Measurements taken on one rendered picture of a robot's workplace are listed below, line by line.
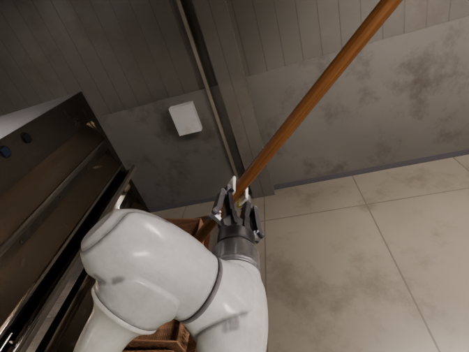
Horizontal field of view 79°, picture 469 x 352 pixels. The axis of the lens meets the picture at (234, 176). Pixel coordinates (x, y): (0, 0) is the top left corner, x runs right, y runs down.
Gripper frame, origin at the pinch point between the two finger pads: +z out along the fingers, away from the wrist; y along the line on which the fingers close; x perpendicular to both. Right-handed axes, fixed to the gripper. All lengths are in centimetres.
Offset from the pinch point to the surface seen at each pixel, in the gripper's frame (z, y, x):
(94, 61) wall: 280, -131, -107
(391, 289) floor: 96, 199, -69
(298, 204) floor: 229, 160, -111
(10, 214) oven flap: 48, -68, -103
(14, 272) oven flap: 30, -52, -119
